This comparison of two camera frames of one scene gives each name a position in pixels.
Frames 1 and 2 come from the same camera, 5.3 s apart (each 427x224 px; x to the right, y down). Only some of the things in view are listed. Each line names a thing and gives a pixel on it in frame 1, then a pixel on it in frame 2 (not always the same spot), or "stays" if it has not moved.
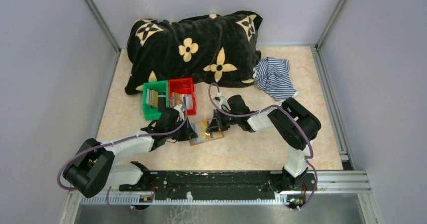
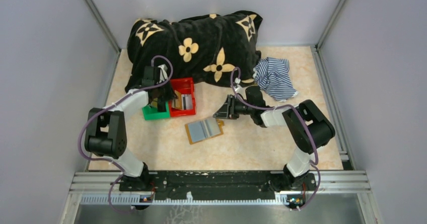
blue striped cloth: [271, 76] stays
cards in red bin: [185, 99] stays
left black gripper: [189, 133] -> [169, 95]
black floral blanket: [222, 50] stays
